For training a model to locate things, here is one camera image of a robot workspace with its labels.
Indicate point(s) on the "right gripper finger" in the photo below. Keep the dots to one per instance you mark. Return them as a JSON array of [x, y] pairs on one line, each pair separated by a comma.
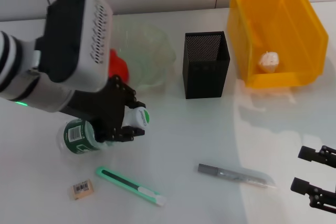
[[308, 153], [300, 185]]

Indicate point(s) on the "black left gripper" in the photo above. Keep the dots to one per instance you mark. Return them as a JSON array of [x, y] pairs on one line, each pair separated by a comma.
[[105, 108]]

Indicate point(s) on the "orange knitted toy fruit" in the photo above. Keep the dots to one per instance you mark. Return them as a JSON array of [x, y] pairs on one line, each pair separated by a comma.
[[119, 66]]

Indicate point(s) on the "water bottle green label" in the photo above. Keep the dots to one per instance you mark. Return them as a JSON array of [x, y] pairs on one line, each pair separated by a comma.
[[78, 134]]

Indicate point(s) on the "green white utility knife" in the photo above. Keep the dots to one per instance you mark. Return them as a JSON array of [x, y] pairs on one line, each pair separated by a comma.
[[126, 182]]

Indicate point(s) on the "beige eraser with barcode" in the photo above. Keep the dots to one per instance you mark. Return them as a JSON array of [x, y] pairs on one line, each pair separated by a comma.
[[82, 189]]

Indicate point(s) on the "white paper ball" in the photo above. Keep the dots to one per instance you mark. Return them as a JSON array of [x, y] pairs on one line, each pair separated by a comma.
[[267, 60]]

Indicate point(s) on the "clear wavy fruit plate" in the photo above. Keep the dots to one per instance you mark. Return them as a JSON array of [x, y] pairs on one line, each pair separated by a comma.
[[149, 51]]

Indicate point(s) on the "black mesh pen holder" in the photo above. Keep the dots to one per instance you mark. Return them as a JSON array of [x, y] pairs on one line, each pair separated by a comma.
[[204, 82]]

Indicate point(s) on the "clear pen grey cap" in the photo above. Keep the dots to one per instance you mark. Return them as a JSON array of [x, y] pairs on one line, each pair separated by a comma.
[[210, 169]]

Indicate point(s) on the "yellow plastic storage bin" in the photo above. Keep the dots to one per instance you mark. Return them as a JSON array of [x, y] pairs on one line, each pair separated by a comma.
[[283, 79]]

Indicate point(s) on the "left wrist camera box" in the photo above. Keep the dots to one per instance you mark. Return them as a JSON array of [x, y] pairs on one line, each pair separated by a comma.
[[78, 37]]

